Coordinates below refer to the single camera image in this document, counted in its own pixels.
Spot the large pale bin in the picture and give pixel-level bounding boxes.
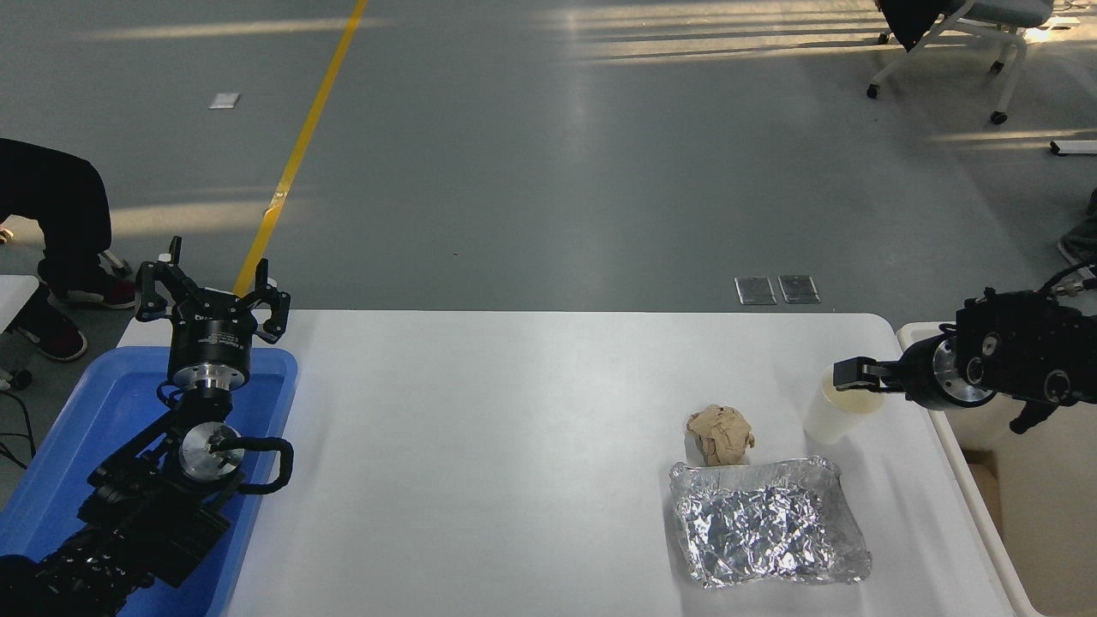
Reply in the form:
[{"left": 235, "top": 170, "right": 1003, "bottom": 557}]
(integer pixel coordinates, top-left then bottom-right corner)
[{"left": 896, "top": 321, "right": 1097, "bottom": 617}]

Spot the seated person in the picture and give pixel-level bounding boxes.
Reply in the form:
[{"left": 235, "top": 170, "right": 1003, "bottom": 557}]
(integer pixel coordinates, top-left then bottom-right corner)
[{"left": 0, "top": 137, "right": 138, "bottom": 362}]

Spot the blue plastic tray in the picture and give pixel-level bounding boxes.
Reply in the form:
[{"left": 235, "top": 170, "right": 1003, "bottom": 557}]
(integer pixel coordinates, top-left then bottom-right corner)
[{"left": 0, "top": 345, "right": 299, "bottom": 617}]

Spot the standing person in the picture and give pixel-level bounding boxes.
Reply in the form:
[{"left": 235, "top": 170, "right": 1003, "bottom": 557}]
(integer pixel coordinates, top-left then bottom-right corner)
[{"left": 1057, "top": 190, "right": 1097, "bottom": 268}]

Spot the white frame wheeled chair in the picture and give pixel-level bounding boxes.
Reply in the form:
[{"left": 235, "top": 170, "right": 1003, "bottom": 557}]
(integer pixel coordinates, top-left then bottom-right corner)
[{"left": 867, "top": 0, "right": 1057, "bottom": 126}]

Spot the black garment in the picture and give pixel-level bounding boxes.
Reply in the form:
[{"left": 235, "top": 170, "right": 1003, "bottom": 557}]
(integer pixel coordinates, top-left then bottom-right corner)
[{"left": 876, "top": 0, "right": 954, "bottom": 52}]

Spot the white paper cup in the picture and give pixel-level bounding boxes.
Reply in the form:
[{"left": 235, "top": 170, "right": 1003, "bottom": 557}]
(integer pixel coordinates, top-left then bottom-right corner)
[{"left": 803, "top": 367, "right": 886, "bottom": 445}]

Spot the crumpled silver foil tray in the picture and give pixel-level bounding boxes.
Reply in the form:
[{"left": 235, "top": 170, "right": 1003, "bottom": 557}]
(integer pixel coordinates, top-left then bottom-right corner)
[{"left": 669, "top": 456, "right": 872, "bottom": 590}]

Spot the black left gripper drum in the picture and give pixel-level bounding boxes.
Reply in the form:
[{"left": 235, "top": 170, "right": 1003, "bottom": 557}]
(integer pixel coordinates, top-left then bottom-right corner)
[{"left": 168, "top": 291, "right": 259, "bottom": 372}]

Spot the crumpled tan paper ball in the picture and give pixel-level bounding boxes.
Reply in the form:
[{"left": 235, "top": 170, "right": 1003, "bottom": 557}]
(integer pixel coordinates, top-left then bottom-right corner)
[{"left": 686, "top": 404, "right": 756, "bottom": 467}]

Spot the thin black cable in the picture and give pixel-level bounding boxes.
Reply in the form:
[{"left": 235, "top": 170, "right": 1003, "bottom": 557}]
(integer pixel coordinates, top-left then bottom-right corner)
[{"left": 0, "top": 390, "right": 37, "bottom": 470}]

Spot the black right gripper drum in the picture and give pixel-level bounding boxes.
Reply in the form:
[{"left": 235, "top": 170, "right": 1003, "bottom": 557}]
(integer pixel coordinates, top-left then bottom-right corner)
[{"left": 896, "top": 337, "right": 943, "bottom": 406}]

